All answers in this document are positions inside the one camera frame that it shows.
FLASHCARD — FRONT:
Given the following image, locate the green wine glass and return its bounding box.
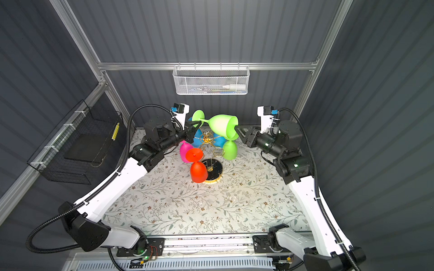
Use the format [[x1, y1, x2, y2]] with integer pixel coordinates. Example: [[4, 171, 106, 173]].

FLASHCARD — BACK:
[[223, 141, 238, 160], [192, 110, 238, 141]]

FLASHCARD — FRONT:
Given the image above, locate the red wine glass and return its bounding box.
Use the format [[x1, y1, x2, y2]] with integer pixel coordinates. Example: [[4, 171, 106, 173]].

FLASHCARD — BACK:
[[185, 148, 208, 184]]

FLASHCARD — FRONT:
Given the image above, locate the right blue wine glass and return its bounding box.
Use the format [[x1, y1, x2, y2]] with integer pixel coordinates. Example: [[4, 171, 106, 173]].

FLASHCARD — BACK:
[[212, 133, 227, 148]]

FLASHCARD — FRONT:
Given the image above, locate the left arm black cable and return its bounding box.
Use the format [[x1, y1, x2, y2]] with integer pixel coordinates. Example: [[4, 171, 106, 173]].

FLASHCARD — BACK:
[[25, 103, 180, 271]]

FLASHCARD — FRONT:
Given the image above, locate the pink wine glass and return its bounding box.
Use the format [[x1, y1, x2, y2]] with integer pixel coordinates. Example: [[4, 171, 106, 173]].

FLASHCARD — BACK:
[[179, 141, 194, 163]]

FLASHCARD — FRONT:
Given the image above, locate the black pad in basket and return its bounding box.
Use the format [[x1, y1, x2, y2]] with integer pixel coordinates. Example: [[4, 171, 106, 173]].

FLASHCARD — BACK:
[[64, 134, 113, 167]]

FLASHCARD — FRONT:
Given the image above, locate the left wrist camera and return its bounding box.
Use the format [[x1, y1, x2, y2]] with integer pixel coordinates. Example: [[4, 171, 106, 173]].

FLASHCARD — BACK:
[[170, 103, 190, 131]]

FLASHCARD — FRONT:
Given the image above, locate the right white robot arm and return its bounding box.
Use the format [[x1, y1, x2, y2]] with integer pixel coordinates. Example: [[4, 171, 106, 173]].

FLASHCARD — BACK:
[[235, 120, 366, 271]]

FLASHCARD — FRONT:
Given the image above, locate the gold wire glass rack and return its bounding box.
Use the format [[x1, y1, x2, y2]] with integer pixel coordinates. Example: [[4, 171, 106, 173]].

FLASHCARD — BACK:
[[198, 129, 224, 184]]

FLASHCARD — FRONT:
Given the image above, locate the white mesh wall basket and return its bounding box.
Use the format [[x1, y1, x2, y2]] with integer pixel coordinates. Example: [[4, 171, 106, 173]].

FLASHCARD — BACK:
[[172, 65, 250, 96]]

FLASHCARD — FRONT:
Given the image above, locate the white marker in basket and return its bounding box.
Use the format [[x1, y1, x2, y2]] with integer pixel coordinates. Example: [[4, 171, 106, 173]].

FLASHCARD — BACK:
[[222, 84, 247, 91]]

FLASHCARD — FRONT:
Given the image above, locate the blue wine glass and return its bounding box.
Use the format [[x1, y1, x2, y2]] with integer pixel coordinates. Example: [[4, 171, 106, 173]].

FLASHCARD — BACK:
[[192, 129, 203, 148], [212, 133, 227, 148]]

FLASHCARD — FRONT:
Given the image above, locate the left blue wine glass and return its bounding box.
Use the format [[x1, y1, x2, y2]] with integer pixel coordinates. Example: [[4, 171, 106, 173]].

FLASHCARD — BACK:
[[192, 129, 203, 148]]

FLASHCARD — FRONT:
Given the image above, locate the black wire wall basket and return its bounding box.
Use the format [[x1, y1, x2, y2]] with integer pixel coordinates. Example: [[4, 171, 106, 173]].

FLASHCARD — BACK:
[[28, 103, 126, 185]]

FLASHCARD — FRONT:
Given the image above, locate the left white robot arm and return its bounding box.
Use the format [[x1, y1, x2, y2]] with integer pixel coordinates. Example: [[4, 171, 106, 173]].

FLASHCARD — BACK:
[[62, 121, 200, 255]]

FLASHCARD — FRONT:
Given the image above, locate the floral table mat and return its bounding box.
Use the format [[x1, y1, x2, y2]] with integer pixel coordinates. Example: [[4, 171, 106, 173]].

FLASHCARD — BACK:
[[102, 140, 310, 236]]

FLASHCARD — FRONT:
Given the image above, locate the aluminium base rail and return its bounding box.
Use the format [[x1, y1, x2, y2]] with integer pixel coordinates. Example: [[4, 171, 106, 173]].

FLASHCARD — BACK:
[[63, 229, 316, 271]]

